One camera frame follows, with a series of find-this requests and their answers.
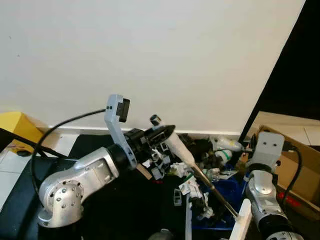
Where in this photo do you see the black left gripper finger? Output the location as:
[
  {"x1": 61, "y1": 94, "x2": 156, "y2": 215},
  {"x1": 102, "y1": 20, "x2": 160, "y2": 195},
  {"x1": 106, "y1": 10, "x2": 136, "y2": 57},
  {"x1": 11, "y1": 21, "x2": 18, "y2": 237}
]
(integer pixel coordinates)
[
  {"x1": 149, "y1": 124, "x2": 177, "y2": 141},
  {"x1": 144, "y1": 139, "x2": 170, "y2": 154}
]

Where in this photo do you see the broom stick with white grip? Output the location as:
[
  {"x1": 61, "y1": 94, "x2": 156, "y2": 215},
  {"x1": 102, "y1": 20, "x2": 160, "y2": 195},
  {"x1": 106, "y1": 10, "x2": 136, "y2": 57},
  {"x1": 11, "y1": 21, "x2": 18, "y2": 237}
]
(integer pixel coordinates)
[{"x1": 149, "y1": 114, "x2": 240, "y2": 219}]

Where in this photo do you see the crumpled white paper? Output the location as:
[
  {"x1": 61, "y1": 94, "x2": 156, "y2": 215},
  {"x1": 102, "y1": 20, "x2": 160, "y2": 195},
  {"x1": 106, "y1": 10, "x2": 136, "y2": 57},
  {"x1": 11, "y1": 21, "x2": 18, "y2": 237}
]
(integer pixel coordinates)
[{"x1": 168, "y1": 161, "x2": 195, "y2": 179}]

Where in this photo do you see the white plastic bottle green band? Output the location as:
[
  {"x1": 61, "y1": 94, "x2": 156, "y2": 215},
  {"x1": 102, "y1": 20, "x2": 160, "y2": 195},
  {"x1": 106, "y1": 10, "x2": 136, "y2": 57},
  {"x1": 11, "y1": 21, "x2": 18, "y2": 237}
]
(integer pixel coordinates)
[{"x1": 212, "y1": 137, "x2": 244, "y2": 162}]

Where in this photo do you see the blue plastic bin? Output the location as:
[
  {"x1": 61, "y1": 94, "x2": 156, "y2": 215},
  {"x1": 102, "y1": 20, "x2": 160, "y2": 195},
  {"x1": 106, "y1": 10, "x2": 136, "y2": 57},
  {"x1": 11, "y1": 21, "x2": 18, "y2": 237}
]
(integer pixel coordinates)
[{"x1": 192, "y1": 169, "x2": 252, "y2": 231}]

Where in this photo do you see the brown cardboard box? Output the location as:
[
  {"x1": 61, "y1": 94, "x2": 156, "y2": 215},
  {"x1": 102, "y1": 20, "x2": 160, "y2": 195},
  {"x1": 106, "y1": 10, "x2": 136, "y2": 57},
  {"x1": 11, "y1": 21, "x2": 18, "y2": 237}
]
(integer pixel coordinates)
[{"x1": 248, "y1": 124, "x2": 320, "y2": 222}]

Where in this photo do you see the yellow box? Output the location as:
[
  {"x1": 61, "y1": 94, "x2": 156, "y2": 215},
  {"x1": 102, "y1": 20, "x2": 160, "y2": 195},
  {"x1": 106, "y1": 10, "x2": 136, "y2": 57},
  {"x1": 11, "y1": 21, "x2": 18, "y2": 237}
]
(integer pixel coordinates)
[{"x1": 0, "y1": 111, "x2": 44, "y2": 153}]

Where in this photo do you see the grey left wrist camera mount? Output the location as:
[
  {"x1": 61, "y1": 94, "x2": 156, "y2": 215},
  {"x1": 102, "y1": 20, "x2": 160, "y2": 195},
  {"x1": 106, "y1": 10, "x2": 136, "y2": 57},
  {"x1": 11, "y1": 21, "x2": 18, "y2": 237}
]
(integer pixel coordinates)
[{"x1": 104, "y1": 94, "x2": 137, "y2": 169}]

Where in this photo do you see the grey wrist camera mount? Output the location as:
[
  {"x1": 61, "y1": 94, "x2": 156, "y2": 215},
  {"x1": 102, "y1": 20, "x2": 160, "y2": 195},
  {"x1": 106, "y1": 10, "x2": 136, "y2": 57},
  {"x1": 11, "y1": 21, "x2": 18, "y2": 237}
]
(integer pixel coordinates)
[
  {"x1": 104, "y1": 94, "x2": 137, "y2": 169},
  {"x1": 246, "y1": 131, "x2": 286, "y2": 174}
]

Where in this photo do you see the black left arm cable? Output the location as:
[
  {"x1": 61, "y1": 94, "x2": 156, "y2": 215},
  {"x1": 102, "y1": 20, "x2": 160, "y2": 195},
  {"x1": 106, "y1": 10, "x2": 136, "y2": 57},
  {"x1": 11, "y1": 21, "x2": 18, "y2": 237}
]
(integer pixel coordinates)
[{"x1": 30, "y1": 109, "x2": 109, "y2": 197}]

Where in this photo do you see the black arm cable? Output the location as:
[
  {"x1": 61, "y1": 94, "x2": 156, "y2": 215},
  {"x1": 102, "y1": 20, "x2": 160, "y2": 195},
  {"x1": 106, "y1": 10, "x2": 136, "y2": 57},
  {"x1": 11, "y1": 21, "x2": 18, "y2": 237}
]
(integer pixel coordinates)
[
  {"x1": 279, "y1": 144, "x2": 304, "y2": 212},
  {"x1": 30, "y1": 109, "x2": 109, "y2": 197}
]

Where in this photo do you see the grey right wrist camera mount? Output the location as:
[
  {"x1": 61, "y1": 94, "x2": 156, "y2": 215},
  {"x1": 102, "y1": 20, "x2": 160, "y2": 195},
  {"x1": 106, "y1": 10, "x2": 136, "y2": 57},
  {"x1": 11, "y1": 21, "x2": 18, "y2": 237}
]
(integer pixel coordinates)
[{"x1": 246, "y1": 131, "x2": 286, "y2": 174}]

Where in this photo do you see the white flat plastic handle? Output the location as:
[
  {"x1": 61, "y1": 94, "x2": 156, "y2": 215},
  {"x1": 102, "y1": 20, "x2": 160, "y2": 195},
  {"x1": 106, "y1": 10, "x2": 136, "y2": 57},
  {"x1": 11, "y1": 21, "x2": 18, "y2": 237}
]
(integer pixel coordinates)
[{"x1": 229, "y1": 198, "x2": 253, "y2": 240}]

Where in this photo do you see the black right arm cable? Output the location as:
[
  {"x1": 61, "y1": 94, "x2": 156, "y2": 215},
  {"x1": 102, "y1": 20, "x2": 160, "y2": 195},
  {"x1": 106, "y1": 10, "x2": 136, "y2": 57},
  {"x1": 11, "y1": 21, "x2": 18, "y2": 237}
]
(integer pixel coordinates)
[{"x1": 279, "y1": 144, "x2": 304, "y2": 212}]

